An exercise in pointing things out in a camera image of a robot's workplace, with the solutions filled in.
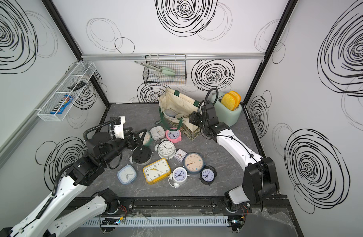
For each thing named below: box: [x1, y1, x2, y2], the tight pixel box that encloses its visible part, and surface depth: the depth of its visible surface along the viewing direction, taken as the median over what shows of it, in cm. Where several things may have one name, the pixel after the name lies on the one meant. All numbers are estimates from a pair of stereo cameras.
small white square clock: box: [173, 148, 188, 163], surface depth 91 cm
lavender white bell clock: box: [168, 165, 190, 189], surface depth 82 cm
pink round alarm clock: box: [165, 127, 182, 144], surface depth 100 cm
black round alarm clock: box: [198, 164, 218, 187], surface depth 82 cm
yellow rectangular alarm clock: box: [143, 158, 172, 185], surface depth 84 cm
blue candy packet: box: [49, 94, 74, 115], surface depth 72 cm
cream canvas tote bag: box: [158, 87, 201, 142], surface depth 101 cm
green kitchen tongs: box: [134, 60, 176, 75], surface depth 93 cm
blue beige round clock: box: [182, 152, 207, 175], surface depth 87 cm
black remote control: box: [67, 80, 88, 91], surface depth 82 cm
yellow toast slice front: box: [220, 92, 236, 111], surface depth 97 cm
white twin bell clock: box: [151, 138, 179, 160], surface depth 92 cm
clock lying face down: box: [128, 145, 155, 165], surface depth 88 cm
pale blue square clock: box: [116, 164, 138, 186], surface depth 82 cm
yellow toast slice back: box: [228, 90, 242, 109], surface depth 96 cm
